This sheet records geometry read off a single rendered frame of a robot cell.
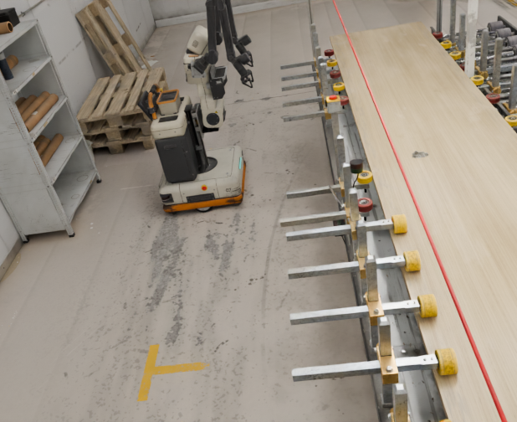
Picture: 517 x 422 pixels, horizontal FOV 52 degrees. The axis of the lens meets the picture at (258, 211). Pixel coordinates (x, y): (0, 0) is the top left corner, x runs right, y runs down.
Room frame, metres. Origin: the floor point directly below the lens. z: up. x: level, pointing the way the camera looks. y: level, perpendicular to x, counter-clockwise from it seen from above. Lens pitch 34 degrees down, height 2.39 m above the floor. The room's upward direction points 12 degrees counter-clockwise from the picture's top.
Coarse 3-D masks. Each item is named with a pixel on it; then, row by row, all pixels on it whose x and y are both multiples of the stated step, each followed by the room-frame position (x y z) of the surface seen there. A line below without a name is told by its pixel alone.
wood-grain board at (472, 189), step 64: (384, 64) 3.78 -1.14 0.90; (448, 64) 3.53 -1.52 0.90; (448, 128) 2.64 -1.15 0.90; (384, 192) 2.15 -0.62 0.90; (448, 192) 2.04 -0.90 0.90; (512, 192) 1.94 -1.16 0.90; (448, 256) 1.61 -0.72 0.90; (512, 256) 1.53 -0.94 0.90; (448, 320) 1.28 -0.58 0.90; (512, 320) 1.23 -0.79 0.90; (448, 384) 1.03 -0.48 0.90; (512, 384) 0.98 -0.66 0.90
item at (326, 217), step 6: (300, 216) 2.15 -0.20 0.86; (306, 216) 2.14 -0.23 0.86; (312, 216) 2.13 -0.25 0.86; (318, 216) 2.12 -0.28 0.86; (324, 216) 2.11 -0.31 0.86; (330, 216) 2.10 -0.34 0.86; (336, 216) 2.10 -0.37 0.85; (342, 216) 2.09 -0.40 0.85; (366, 216) 2.07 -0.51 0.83; (282, 222) 2.13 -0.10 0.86; (288, 222) 2.13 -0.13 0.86; (294, 222) 2.12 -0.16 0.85; (300, 222) 2.12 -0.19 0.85; (306, 222) 2.12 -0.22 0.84; (312, 222) 2.11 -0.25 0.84; (318, 222) 2.11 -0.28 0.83
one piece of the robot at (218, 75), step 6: (222, 66) 4.06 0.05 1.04; (210, 72) 3.84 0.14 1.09; (216, 72) 3.97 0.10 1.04; (222, 72) 3.94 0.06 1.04; (216, 78) 3.83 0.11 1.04; (222, 78) 3.81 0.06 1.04; (210, 84) 3.82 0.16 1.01; (216, 84) 3.81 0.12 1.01; (222, 84) 3.81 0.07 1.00; (216, 90) 3.82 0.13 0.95; (222, 90) 3.81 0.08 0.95; (216, 96) 3.82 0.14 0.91; (222, 96) 3.81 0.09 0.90
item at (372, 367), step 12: (396, 360) 1.11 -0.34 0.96; (408, 360) 1.10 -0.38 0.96; (420, 360) 1.09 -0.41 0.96; (432, 360) 1.09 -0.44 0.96; (300, 372) 1.14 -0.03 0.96; (312, 372) 1.13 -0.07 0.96; (324, 372) 1.13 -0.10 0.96; (336, 372) 1.12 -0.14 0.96; (348, 372) 1.11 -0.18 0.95; (360, 372) 1.11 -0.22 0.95; (372, 372) 1.10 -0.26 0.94
